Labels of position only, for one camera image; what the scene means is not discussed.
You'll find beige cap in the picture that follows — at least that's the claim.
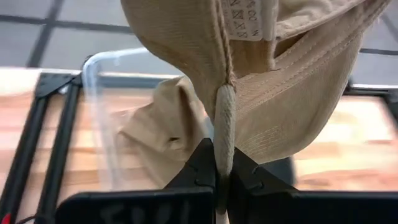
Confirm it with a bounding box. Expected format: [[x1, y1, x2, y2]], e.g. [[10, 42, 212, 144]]
[[120, 0, 392, 218], [114, 76, 215, 189]]

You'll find clear plastic container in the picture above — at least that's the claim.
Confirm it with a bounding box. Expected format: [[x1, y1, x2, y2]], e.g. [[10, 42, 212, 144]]
[[81, 46, 215, 192]]

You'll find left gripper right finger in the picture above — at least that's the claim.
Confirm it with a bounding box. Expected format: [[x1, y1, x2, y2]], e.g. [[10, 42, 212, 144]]
[[228, 147, 398, 224]]

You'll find black aluminium frame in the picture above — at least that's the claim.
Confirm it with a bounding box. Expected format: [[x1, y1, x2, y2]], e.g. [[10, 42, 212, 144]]
[[0, 71, 398, 224]]

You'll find dark green cap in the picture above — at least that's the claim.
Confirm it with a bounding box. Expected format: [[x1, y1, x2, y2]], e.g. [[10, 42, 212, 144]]
[[261, 156, 297, 187]]

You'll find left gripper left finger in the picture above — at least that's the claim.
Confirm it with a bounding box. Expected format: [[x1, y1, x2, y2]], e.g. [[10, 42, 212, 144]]
[[55, 138, 216, 224]]

